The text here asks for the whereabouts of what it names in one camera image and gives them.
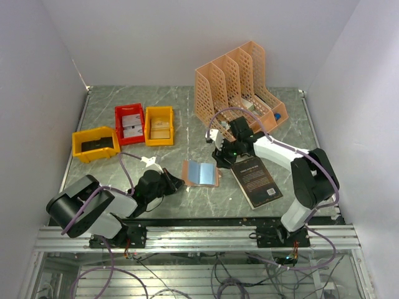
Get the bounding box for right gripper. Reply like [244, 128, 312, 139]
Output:
[211, 136, 242, 169]

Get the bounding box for yellow bin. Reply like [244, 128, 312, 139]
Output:
[144, 106, 175, 146]
[72, 126, 121, 163]

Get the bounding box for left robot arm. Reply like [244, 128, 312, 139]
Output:
[46, 168, 184, 247]

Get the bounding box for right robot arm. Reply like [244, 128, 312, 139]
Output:
[205, 116, 339, 247]

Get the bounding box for beige cards in yellow bin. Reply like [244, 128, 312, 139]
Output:
[150, 116, 170, 140]

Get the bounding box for silver cards in red bin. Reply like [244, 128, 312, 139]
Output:
[122, 114, 143, 138]

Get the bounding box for black book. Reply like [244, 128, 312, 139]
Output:
[231, 157, 283, 210]

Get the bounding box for orange plastic file organizer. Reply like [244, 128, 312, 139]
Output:
[194, 41, 289, 141]

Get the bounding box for red plastic bin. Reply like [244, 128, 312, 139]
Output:
[114, 103, 145, 146]

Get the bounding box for black item in yellow bin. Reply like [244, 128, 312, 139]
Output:
[81, 137, 113, 152]

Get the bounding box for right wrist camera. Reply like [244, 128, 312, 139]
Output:
[205, 129, 224, 150]

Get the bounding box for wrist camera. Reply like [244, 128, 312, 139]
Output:
[140, 156, 163, 174]
[205, 129, 224, 150]

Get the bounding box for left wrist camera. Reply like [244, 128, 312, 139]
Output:
[140, 156, 163, 174]

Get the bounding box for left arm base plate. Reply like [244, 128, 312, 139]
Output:
[89, 225, 148, 249]

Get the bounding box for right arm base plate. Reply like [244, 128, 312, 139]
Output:
[249, 225, 310, 248]

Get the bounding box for aluminium mounting rail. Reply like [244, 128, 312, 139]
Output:
[34, 225, 361, 253]

